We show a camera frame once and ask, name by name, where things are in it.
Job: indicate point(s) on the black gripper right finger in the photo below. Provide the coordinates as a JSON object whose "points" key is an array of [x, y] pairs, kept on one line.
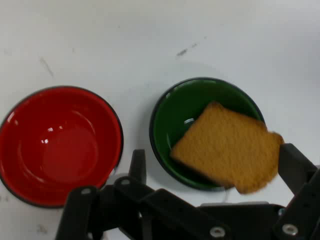
{"points": [[300, 180]]}

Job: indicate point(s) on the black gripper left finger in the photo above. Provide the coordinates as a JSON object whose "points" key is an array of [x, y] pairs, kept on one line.
{"points": [[155, 207]]}

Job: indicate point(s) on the brown toast bread slice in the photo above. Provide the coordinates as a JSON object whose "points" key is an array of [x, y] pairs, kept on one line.
{"points": [[225, 147]]}

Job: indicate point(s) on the green enamel bowl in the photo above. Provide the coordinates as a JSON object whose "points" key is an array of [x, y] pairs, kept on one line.
{"points": [[180, 107]]}

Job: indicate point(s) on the red enamel bowl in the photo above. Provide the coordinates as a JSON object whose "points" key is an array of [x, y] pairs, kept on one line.
{"points": [[62, 140]]}

